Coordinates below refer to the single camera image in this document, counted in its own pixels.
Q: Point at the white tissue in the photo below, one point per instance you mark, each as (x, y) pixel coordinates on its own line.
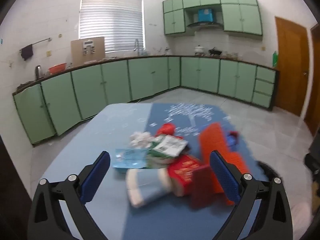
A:
(140, 138)

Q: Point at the green white carton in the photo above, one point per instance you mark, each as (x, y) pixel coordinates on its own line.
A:
(167, 147)

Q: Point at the black trash bin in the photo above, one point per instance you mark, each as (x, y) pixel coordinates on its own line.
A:
(268, 168)

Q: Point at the metal kettle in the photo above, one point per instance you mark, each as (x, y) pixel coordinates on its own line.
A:
(38, 72)

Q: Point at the closed wooden door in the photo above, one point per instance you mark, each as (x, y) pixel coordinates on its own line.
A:
(291, 67)

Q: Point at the green plastic bottle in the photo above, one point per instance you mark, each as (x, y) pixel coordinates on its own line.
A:
(275, 59)

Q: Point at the white cooking pot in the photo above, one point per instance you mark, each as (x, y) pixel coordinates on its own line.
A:
(199, 50)

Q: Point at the metal kitchen faucet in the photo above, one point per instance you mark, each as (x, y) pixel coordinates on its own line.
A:
(136, 46)

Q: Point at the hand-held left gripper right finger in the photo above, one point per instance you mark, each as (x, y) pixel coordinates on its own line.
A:
(225, 177)

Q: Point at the light blue packet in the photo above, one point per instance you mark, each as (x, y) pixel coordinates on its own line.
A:
(128, 158)

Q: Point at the black wok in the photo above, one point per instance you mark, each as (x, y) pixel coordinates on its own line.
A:
(215, 52)

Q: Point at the blue tree print table mat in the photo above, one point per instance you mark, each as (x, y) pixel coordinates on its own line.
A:
(180, 120)

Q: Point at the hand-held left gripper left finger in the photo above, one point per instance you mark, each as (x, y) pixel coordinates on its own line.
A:
(96, 177)

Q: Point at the red crumpled wrapper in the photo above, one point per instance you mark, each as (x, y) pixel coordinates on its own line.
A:
(165, 130)

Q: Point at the brown cardboard box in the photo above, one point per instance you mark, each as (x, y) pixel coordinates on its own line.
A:
(77, 52)

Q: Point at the green wall cabinet unit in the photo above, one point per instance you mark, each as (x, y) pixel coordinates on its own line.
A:
(240, 17)

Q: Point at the red gold paper bucket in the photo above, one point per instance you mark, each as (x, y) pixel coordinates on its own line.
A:
(182, 172)

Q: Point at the orange textured sheet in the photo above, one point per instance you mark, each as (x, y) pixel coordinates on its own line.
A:
(212, 140)

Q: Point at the blue box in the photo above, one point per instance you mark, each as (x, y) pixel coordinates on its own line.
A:
(206, 15)

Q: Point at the metal towel rail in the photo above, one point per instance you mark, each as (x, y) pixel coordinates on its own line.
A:
(40, 41)

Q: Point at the red plastic basin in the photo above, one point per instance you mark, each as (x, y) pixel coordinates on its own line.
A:
(57, 68)

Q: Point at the wooden door with frame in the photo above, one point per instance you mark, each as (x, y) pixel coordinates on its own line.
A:
(315, 80)

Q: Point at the small blue red packet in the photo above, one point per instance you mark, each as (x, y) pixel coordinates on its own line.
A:
(232, 138)

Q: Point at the range hood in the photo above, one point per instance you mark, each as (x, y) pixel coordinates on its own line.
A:
(203, 25)

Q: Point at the green base cabinet unit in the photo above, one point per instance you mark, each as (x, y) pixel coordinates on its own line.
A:
(87, 92)

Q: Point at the dark hanging towel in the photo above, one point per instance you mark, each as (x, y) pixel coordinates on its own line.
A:
(27, 52)

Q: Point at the white window blind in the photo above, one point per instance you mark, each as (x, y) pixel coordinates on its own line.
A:
(110, 22)

